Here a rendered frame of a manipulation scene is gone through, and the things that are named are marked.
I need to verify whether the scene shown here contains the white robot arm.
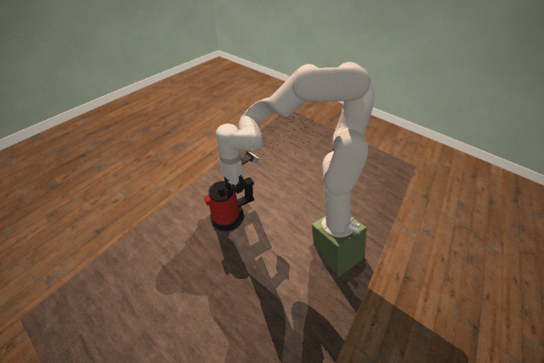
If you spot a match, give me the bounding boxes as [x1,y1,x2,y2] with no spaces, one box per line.
[216,62,374,237]

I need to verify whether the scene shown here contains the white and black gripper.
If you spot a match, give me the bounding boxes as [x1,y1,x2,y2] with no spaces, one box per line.
[219,157,247,194]

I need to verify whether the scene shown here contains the red electric kettle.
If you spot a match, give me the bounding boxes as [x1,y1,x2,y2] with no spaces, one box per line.
[204,177,254,226]

